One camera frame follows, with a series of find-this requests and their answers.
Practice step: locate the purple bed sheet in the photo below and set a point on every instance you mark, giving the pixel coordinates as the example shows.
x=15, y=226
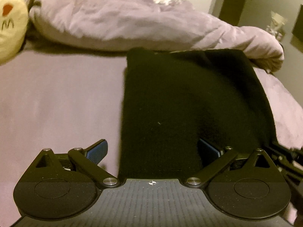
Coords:
x=59, y=99

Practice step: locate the yellow emoji face pillow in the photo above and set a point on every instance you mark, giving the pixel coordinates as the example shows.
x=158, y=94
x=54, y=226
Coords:
x=10, y=28

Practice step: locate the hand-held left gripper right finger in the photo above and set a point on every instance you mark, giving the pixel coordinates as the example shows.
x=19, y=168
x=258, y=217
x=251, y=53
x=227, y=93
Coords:
x=209, y=150

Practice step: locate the black knit sweater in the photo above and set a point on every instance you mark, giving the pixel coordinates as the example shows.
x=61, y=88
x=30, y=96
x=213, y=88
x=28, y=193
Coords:
x=177, y=99

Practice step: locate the purple duvet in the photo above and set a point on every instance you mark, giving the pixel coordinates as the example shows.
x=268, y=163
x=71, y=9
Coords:
x=118, y=21

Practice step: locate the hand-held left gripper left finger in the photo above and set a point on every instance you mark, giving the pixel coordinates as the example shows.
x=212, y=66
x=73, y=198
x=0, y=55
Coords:
x=97, y=150

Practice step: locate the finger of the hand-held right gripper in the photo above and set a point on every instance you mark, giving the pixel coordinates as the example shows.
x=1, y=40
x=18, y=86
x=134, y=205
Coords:
x=294, y=179
x=286, y=152

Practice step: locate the cream wrapped bouquet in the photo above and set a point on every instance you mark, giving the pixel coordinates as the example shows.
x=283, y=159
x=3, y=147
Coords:
x=277, y=24

